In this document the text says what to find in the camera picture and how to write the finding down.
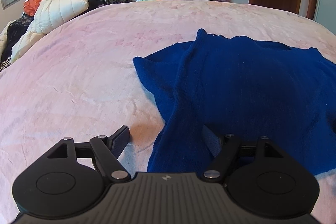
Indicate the blue beaded sweater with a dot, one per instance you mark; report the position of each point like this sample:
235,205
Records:
244,87

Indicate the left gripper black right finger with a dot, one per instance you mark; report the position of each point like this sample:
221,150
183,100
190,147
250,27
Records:
260,177

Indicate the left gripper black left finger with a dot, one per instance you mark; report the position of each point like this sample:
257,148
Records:
71,177

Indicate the pink bed blanket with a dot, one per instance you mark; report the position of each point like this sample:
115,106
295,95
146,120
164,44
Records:
79,81

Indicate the white puffer jacket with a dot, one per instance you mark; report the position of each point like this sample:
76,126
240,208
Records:
50,15

